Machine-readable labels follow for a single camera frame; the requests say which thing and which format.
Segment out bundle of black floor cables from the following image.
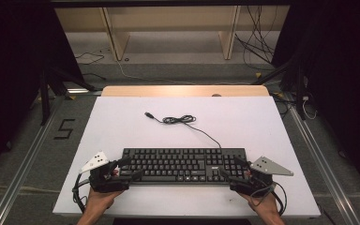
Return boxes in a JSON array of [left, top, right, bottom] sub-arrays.
[[233, 5, 283, 71]]

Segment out left hand-held gripper cable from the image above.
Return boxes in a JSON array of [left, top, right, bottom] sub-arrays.
[[71, 172, 92, 214]]

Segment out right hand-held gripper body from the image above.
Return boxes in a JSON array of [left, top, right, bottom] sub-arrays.
[[229, 156, 294, 196]]

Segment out looped white cable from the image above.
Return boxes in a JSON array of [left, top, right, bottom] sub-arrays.
[[301, 95, 319, 121]]

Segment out black metal stand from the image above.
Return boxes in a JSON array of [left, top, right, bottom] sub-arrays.
[[251, 55, 308, 122], [37, 66, 98, 127]]

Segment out white table board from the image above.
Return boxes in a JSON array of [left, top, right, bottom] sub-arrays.
[[52, 96, 322, 218]]

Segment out light wooden shelf unit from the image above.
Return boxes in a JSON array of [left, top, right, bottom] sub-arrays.
[[54, 5, 292, 62]]

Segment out black keyboard cable with plug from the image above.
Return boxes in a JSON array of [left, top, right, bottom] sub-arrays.
[[143, 112, 223, 150]]

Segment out dark curtain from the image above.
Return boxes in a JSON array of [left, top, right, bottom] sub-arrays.
[[271, 0, 360, 203], [0, 0, 84, 183]]

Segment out thin black floor cable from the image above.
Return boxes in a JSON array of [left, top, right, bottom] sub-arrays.
[[74, 51, 107, 82]]

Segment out long metal floor rail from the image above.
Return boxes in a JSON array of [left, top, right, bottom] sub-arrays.
[[282, 92, 360, 225], [0, 97, 64, 225]]

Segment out person's left hand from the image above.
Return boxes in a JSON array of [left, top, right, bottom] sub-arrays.
[[82, 188, 123, 217]]

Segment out light wooden table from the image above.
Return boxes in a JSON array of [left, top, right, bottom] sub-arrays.
[[101, 84, 270, 98]]

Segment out short metal floor rail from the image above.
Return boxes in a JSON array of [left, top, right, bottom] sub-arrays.
[[67, 88, 103, 95]]

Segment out black computer keyboard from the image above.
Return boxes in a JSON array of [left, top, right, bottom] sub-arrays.
[[118, 147, 251, 186]]

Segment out person's right hand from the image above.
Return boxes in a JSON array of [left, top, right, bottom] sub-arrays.
[[238, 191, 281, 218]]

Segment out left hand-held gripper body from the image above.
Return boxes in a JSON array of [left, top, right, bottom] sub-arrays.
[[79, 151, 131, 193]]

